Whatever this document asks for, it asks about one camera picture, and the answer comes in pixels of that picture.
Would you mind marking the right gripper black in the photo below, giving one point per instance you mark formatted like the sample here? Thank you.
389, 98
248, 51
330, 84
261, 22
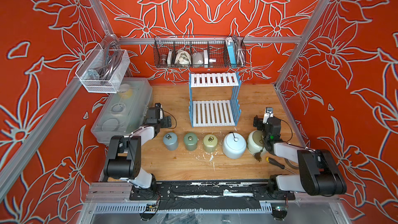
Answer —
259, 121

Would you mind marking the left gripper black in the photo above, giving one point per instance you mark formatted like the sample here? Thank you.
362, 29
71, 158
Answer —
166, 122

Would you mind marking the small blue tea canister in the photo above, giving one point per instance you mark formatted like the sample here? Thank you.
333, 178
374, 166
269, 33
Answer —
170, 140

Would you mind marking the small green tea canister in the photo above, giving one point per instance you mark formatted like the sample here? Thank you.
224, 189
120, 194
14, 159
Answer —
190, 141

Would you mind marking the small yellow-green tea canister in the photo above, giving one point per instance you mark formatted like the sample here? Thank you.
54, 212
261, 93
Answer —
210, 143

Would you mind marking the blue white slatted shelf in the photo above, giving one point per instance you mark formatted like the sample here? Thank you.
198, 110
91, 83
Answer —
214, 99

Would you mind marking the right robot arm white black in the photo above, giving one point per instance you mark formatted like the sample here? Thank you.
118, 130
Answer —
318, 173

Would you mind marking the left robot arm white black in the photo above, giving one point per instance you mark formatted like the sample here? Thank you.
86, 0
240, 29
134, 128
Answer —
124, 157

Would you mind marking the yellow black screwdriver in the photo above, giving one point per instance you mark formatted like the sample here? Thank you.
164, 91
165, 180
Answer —
277, 164

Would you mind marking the clear plastic storage box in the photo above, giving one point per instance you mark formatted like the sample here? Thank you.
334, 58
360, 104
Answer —
123, 112

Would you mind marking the tape roll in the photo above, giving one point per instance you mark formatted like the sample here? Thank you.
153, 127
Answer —
291, 164

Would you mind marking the beige cloth in basket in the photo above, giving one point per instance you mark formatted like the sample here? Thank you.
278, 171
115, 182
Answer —
183, 58

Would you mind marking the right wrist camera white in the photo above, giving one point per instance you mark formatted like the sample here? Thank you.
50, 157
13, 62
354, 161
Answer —
268, 113

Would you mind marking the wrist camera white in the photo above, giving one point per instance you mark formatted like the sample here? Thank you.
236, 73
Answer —
159, 111
268, 113

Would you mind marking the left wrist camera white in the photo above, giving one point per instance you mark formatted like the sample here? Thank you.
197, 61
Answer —
159, 111

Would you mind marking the black wire wall basket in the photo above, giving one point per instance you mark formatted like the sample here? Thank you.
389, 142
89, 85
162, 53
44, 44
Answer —
206, 51

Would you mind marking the clear mesh wall basket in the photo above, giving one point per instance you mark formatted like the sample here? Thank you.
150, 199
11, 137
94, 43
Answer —
104, 70

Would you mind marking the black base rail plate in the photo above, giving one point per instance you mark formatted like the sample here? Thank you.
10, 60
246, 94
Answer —
212, 195

